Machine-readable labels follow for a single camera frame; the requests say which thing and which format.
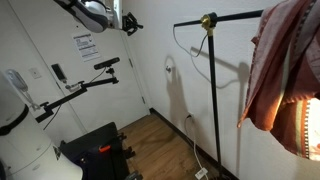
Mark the white door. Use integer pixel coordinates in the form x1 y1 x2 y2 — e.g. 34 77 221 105
8 0 151 134

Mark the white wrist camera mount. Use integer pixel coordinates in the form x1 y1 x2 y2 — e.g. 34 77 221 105
112 0 123 30

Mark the white paper notice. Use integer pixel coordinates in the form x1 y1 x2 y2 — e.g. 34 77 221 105
72 32 101 63

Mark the orange cart latch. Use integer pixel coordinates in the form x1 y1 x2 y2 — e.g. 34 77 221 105
99 144 112 153

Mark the white light switch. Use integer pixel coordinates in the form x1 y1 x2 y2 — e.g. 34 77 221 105
29 67 43 80

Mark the braided lamp cord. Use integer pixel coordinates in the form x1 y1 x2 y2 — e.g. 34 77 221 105
172 25 209 58

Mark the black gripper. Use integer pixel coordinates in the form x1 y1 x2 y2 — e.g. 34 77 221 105
121 12 144 37

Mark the red patterned cloth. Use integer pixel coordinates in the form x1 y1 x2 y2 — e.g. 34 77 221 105
237 0 320 162

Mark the black floor lamp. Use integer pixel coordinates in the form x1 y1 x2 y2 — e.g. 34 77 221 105
173 9 265 180

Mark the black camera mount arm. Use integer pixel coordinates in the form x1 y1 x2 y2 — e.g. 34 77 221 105
34 67 120 124

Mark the black equipment cart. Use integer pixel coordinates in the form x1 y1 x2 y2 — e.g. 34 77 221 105
59 121 144 180

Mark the black electronic door lock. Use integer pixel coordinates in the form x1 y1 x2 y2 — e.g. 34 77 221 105
51 63 68 84

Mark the white wall phone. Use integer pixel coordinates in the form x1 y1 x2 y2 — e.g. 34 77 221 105
5 69 41 112

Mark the white power adapter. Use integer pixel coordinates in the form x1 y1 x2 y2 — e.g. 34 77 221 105
194 167 209 180

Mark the black stereo camera bar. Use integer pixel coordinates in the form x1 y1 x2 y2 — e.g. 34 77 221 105
93 56 121 71

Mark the silver door handle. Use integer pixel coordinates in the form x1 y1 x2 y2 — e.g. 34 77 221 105
64 82 83 93

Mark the white power cable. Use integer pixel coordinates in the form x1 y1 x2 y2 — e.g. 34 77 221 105
184 115 206 172

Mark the black camera cable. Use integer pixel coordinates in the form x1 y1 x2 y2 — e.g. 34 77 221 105
42 68 107 131

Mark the dark baseboard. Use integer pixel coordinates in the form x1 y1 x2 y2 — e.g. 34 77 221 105
149 107 239 180

